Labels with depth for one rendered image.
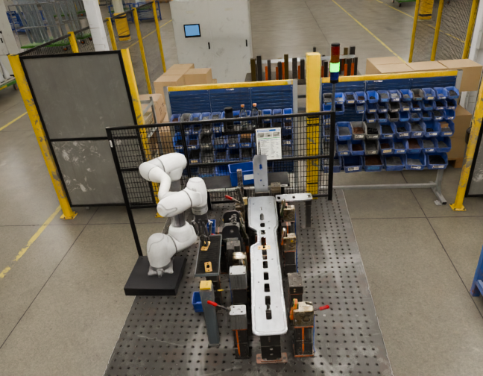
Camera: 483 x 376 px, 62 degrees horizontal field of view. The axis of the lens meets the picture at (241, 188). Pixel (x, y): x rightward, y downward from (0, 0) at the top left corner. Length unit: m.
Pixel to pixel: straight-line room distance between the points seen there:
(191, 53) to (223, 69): 0.77
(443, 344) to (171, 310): 2.09
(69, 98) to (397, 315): 3.86
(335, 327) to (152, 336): 1.13
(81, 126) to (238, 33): 4.99
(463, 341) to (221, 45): 7.22
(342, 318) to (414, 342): 1.03
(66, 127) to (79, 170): 0.53
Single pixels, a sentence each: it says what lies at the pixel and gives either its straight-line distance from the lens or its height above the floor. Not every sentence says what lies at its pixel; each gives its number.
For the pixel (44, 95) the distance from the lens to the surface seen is 4.93.
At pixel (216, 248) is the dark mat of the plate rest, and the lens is 2.51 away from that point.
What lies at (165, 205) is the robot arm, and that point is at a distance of 2.12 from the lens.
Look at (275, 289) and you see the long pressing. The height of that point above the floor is 1.00.
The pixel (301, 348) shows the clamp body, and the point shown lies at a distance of 2.46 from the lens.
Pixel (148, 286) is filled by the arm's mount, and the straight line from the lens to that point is 2.96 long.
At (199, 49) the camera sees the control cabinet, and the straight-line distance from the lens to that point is 9.19.
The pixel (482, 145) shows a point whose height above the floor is 0.78.
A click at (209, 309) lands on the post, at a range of 2.38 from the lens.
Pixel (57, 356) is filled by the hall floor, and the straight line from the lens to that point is 3.85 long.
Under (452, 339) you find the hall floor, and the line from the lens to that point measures 3.72.
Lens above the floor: 2.70
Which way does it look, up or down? 30 degrees down
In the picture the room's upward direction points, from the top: 5 degrees counter-clockwise
